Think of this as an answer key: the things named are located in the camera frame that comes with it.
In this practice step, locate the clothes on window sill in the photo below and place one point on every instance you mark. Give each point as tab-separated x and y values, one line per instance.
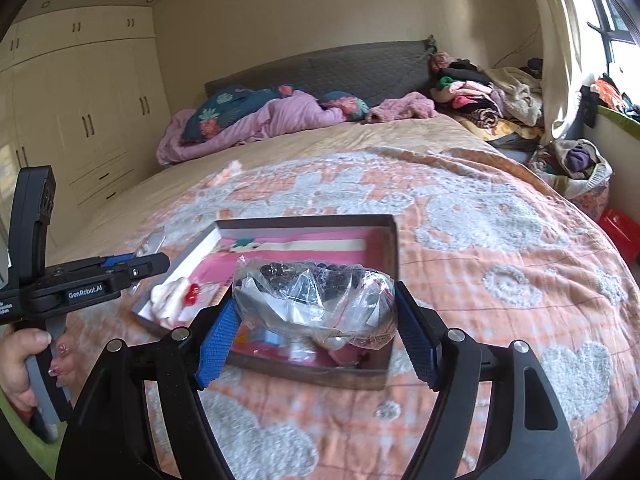
610	92

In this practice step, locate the pink fuzzy garment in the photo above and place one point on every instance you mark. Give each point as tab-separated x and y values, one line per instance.
405	105

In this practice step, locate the dark floral pillow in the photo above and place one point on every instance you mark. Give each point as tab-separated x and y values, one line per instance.
345	102
225	110

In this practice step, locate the clear bag of black beads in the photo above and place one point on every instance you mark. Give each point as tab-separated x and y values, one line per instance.
300	305

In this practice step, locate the person's left hand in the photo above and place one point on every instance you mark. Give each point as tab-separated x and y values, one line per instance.
17	360

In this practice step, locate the cream curtain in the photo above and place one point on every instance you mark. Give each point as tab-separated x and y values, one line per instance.
565	60

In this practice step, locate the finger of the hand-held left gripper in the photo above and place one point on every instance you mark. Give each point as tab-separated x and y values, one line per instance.
150	266
117	261

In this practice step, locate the pile of clothes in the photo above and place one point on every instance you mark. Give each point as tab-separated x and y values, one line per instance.
475	95

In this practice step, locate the red plastic crate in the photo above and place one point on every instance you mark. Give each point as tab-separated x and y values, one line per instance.
622	230

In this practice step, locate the cardboard box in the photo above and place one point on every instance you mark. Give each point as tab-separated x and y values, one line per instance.
320	377

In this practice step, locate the tan bed sheet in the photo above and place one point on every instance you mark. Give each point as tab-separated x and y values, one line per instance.
350	140

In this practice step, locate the clear plastic packet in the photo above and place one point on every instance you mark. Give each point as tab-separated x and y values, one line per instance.
150	245

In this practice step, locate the bag of clothes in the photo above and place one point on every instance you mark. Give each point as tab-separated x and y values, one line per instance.
580	160

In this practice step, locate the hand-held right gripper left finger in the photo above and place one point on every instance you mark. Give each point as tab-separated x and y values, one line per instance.
217	345

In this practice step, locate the pink blanket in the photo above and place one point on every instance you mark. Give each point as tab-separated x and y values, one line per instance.
260	125

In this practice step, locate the barred window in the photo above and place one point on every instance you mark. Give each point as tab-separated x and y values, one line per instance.
615	5

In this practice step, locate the grey padded headboard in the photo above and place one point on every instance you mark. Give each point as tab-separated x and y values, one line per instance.
325	67

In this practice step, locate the red earring packet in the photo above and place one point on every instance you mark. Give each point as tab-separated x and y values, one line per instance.
190	294

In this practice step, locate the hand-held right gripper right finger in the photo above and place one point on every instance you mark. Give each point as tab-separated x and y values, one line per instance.
417	340

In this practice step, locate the cream wardrobe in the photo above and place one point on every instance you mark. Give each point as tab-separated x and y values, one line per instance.
90	110

